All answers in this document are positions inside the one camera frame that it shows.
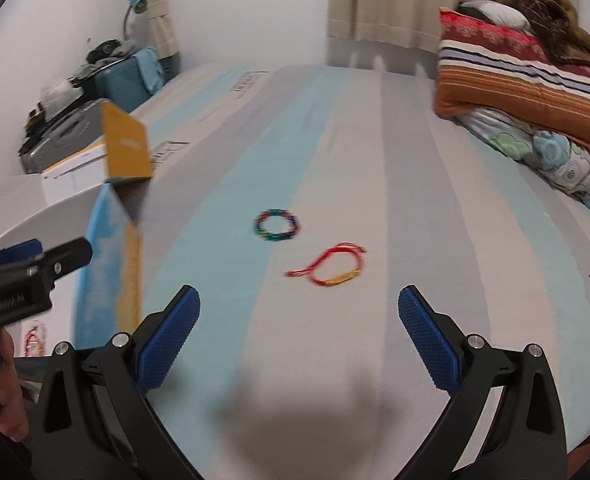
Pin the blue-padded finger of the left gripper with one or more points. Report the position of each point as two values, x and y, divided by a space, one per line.
21 252

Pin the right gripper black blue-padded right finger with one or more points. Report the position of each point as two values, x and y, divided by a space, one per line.
526 439

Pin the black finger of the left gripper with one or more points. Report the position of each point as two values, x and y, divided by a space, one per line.
66 258

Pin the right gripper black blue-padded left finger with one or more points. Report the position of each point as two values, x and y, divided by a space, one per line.
93 420

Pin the person's left hand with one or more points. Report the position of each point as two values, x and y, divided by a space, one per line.
14 422

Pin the blue yellow cardboard box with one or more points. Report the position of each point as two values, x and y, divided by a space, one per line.
74 198

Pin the grey suitcase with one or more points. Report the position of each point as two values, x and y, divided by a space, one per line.
46 143

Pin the white plastic bag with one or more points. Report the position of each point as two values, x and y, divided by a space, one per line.
58 96

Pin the teal suitcase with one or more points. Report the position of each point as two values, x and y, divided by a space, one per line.
121 82

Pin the dark clothes pile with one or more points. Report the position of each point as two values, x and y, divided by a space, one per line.
108 52

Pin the light blue cloth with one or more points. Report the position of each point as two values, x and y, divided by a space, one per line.
150 69

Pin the beige side curtain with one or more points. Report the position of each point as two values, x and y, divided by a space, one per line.
152 5

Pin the striped bed sheet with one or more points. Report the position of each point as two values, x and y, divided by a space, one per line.
298 201

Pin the floral folded quilt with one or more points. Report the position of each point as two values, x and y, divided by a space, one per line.
561 161

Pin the blue desk lamp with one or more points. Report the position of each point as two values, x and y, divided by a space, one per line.
136 26

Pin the striped orange red pillow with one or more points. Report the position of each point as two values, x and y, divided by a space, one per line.
486 65

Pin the white pillow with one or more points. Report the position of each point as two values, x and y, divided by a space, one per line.
496 13

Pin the brown fuzzy blanket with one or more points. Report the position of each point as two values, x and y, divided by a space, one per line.
555 24

